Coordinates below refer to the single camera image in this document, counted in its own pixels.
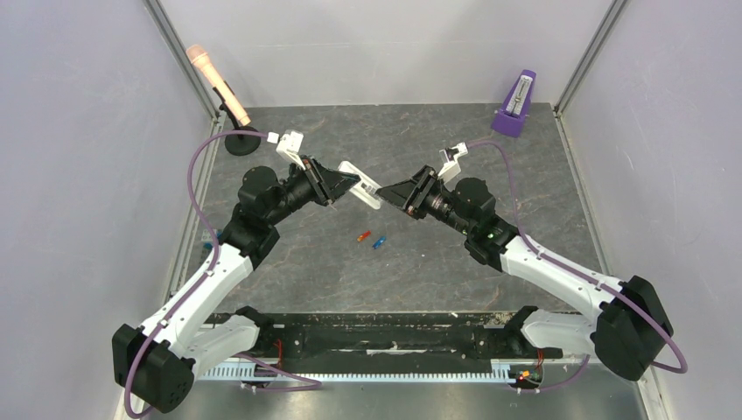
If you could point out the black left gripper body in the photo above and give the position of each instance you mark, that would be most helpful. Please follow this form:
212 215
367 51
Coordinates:
314 180

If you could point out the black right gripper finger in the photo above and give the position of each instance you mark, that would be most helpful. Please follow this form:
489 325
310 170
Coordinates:
401 189
402 204

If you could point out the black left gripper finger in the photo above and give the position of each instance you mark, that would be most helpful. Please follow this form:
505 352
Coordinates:
329 176
337 190

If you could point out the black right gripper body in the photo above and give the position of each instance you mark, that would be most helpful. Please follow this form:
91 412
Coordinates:
423 193

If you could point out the white remote control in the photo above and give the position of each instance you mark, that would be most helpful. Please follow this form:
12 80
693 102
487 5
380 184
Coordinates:
366 189

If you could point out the red orange battery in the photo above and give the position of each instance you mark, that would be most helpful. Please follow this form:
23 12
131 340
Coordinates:
363 236

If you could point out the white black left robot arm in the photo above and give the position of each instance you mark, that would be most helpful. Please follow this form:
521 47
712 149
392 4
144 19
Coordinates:
159 360

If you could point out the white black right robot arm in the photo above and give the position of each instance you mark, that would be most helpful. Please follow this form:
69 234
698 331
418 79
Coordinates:
621 323

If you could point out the blue battery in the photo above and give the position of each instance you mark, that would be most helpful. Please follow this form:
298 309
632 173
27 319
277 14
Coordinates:
379 242

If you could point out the black microphone stand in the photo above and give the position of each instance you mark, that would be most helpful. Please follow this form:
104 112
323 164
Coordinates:
238 144

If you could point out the purple metronome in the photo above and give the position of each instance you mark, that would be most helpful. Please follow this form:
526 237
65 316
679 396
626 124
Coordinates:
510 117

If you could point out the pink microphone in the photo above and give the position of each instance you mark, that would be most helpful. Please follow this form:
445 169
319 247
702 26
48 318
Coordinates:
200 59

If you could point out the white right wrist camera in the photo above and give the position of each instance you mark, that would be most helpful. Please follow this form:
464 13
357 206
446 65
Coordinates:
450 157

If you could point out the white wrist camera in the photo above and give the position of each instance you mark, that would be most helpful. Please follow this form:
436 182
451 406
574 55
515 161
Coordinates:
450 157
288 146

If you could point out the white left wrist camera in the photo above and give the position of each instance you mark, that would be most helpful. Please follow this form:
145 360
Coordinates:
288 146

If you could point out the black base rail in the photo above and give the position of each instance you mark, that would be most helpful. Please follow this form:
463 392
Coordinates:
402 342

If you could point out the white toothed cable strip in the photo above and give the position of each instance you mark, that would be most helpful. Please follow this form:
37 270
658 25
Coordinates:
247 371

